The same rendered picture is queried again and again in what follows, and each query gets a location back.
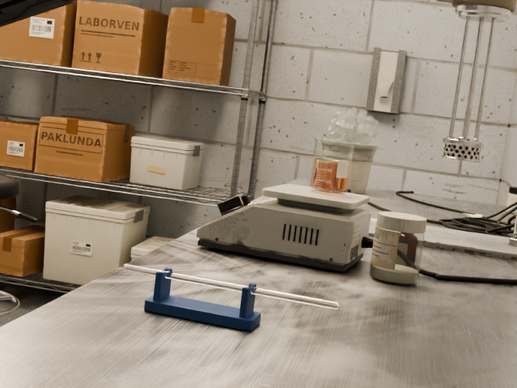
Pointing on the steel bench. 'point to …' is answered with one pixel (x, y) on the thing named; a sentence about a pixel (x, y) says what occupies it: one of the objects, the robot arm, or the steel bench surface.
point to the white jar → (511, 195)
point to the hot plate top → (350, 202)
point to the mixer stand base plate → (464, 242)
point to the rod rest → (155, 302)
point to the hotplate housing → (292, 233)
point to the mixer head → (483, 9)
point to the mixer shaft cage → (463, 143)
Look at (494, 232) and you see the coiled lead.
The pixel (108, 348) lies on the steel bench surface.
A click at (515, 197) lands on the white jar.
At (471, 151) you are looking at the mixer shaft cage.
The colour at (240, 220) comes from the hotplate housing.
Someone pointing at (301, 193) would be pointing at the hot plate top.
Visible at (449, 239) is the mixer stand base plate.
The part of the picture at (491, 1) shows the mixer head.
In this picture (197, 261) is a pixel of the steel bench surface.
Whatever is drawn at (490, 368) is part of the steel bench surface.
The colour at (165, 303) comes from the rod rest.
